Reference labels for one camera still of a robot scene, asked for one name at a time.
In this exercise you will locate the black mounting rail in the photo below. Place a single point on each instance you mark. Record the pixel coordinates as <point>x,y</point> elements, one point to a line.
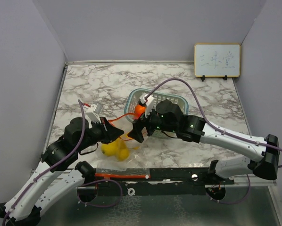
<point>152,182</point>

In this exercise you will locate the light blue plastic basket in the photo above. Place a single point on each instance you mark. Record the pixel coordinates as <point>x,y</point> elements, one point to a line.
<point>134,97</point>

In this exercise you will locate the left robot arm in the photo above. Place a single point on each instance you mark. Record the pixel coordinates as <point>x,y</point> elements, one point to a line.
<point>37,195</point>

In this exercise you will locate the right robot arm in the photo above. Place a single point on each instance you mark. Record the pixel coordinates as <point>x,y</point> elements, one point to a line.
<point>259,155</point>

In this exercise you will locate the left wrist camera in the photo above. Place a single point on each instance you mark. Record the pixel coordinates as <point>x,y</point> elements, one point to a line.
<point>93,112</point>

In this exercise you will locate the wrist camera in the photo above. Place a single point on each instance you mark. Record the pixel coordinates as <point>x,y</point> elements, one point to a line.
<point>148,102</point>
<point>93,112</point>

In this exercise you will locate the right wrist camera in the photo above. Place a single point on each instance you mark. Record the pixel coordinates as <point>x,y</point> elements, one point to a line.
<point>148,102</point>

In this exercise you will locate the yellow apple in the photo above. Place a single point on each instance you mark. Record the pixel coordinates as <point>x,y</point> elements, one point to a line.
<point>110,149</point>

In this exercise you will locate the orange tomato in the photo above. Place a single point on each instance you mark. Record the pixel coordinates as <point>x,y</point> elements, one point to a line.
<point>139,110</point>

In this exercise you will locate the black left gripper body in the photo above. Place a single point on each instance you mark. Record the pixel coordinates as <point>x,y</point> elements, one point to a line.
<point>98,133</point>

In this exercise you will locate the yellow pear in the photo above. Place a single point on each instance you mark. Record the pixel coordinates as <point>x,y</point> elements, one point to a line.
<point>123,152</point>

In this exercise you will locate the small whiteboard with stand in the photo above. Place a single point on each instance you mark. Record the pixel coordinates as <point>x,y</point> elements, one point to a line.
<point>217,60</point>

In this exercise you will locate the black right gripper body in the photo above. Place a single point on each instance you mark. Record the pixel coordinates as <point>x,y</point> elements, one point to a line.
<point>153,122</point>

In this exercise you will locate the clear zip top bag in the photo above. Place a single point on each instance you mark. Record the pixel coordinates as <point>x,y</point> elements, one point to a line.
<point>132,167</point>

